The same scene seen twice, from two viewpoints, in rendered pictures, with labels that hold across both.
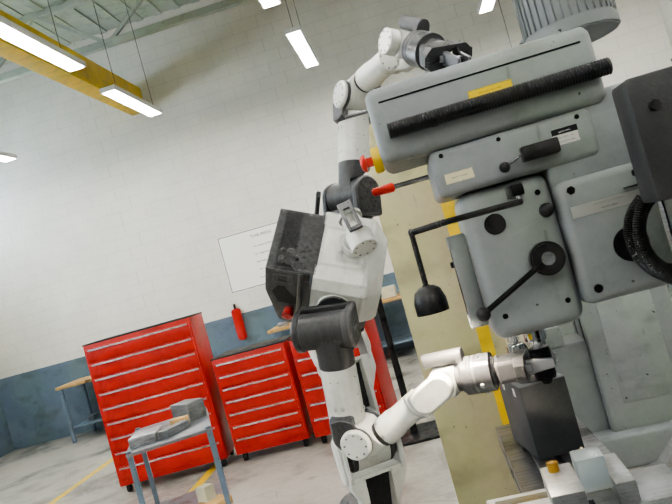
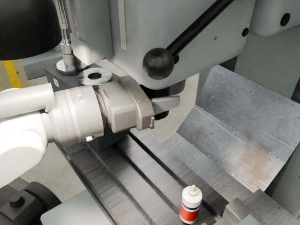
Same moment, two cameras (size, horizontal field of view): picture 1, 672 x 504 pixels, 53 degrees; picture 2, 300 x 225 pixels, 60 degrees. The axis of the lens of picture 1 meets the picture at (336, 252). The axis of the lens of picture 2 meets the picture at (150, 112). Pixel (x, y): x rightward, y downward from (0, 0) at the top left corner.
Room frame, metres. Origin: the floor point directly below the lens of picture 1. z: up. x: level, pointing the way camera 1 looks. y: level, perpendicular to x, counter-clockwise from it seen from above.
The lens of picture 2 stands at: (1.24, -0.10, 1.49)
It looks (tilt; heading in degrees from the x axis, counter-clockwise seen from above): 38 degrees down; 315
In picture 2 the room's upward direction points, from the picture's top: straight up
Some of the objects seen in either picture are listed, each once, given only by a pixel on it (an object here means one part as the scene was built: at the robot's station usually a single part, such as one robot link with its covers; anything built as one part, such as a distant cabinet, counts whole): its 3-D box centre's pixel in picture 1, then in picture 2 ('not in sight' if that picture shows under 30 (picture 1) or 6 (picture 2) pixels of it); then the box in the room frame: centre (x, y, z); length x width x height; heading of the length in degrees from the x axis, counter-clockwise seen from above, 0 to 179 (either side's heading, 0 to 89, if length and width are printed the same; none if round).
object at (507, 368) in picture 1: (501, 370); (107, 109); (1.53, -0.29, 1.23); 0.13 x 0.12 x 0.10; 158
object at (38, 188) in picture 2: not in sight; (43, 202); (2.01, -0.22, 0.50); 0.20 x 0.05 x 0.20; 16
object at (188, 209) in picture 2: not in sight; (190, 201); (1.40, -0.38, 1.01); 0.04 x 0.04 x 0.11
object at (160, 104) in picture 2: (540, 365); (164, 106); (1.47, -0.36, 1.23); 0.06 x 0.02 x 0.03; 68
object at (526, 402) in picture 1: (536, 406); (88, 99); (1.80, -0.40, 1.05); 0.22 x 0.12 x 0.20; 2
